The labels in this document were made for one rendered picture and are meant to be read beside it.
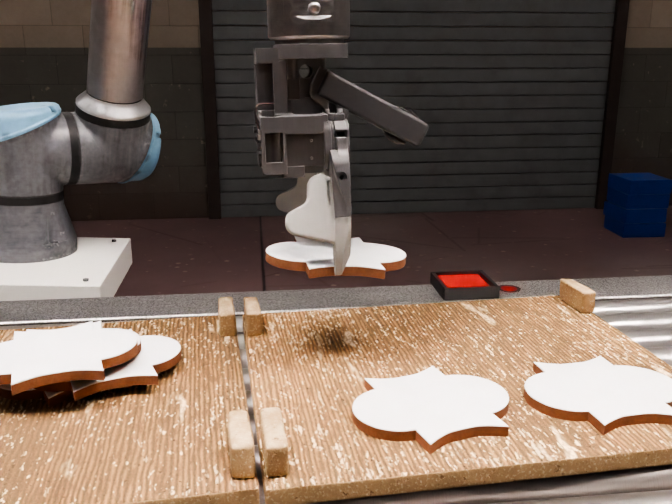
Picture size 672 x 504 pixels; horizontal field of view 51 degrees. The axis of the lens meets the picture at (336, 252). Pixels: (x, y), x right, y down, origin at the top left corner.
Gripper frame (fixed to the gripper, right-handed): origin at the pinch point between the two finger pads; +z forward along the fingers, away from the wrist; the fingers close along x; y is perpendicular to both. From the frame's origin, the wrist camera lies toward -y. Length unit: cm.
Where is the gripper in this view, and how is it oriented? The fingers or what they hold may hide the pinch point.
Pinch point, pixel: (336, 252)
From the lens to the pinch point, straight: 70.6
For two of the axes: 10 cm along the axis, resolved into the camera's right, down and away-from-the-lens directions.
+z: 0.2, 9.6, 2.7
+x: 1.7, 2.6, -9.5
